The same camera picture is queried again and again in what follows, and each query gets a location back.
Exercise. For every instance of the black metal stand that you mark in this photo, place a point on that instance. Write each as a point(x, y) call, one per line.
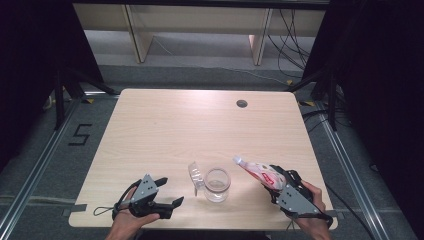
point(332, 100)
point(59, 100)

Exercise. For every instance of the red white sugar pouch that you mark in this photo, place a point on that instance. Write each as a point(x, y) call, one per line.
point(263, 173)

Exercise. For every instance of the clear jar lid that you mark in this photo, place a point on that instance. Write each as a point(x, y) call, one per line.
point(196, 175)

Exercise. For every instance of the grey tape strip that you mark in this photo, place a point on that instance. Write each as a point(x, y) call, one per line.
point(336, 214)
point(76, 209)

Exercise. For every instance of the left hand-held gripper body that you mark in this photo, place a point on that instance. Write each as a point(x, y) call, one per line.
point(145, 191)

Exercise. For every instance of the black curtain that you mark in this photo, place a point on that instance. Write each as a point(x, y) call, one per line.
point(383, 83)
point(30, 50)

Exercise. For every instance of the person's right hand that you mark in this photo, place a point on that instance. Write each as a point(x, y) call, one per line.
point(318, 203)

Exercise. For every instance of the clear glass jar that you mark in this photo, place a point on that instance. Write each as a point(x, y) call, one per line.
point(217, 190)

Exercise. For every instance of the beige wooden desk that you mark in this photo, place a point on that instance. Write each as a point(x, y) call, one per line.
point(200, 18)

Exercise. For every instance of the person's left hand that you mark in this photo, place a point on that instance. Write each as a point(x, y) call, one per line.
point(128, 225)

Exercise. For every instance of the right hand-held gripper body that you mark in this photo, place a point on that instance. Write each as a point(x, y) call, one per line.
point(295, 201)

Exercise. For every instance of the yellow black tape marker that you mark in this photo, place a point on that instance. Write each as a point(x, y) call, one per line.
point(308, 103)
point(289, 82)
point(88, 100)

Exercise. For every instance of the grey table grommet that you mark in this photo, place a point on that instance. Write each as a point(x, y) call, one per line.
point(242, 103)

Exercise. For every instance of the aluminium floor rail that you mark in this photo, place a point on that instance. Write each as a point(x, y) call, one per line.
point(36, 166)
point(346, 166)

